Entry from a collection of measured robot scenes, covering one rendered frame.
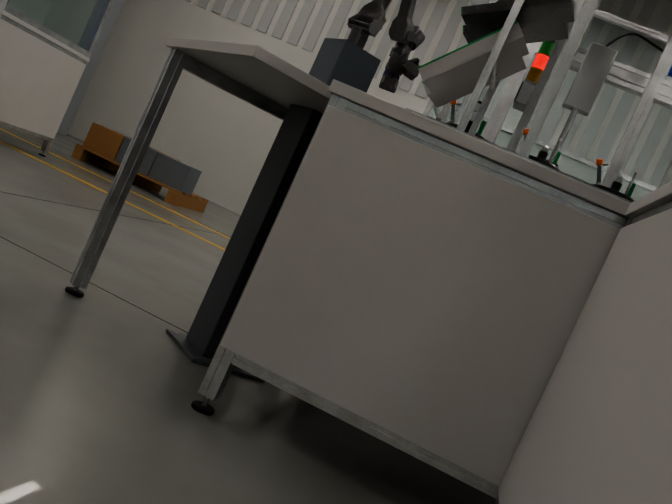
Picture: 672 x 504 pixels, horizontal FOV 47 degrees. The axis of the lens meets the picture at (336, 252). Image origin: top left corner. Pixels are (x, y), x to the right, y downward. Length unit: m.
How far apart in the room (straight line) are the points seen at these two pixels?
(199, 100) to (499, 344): 10.06
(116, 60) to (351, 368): 10.73
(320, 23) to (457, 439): 9.84
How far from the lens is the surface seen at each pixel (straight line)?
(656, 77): 3.48
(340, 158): 1.83
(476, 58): 2.12
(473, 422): 1.81
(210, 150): 11.39
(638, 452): 0.88
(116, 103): 12.14
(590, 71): 3.66
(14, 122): 6.46
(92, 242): 2.53
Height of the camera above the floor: 0.57
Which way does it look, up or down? 3 degrees down
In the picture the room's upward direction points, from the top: 24 degrees clockwise
